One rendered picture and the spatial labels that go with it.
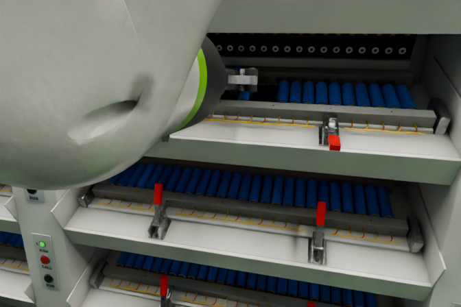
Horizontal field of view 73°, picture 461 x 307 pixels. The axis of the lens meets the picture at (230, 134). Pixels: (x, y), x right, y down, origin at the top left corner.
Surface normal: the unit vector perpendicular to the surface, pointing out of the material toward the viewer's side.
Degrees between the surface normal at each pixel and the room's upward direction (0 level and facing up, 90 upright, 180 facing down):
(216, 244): 22
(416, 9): 112
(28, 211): 90
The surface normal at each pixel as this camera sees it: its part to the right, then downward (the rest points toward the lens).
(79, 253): 0.98, 0.07
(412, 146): -0.07, -0.78
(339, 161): -0.21, 0.62
